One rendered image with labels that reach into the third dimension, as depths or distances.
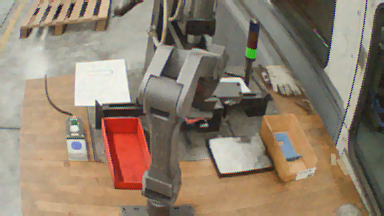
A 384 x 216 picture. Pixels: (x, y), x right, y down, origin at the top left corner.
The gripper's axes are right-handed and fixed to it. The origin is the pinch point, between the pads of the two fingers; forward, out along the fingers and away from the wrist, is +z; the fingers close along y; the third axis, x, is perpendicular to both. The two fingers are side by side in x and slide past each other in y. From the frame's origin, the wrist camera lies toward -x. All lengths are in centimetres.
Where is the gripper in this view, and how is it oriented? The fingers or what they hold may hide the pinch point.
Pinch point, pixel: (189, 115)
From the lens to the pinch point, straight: 146.1
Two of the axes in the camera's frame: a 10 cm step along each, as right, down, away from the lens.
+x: -9.6, 0.2, -2.7
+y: -1.4, -8.8, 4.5
